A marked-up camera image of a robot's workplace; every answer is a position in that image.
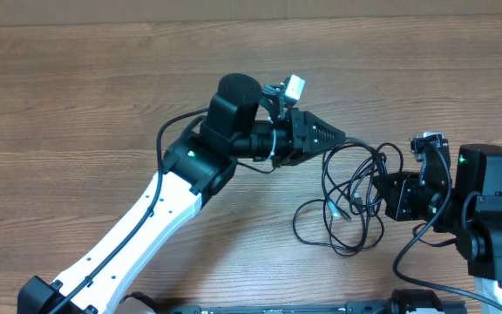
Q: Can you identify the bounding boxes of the black usb cables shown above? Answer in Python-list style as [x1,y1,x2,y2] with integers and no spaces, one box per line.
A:
[291,135,404,257]

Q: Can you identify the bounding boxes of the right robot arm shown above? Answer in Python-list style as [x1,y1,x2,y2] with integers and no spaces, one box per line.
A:
[373,133,502,313]

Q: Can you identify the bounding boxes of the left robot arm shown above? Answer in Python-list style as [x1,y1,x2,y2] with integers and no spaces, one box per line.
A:
[17,73,347,313]

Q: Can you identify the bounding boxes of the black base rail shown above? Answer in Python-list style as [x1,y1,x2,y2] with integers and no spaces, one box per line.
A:
[119,289,468,314]

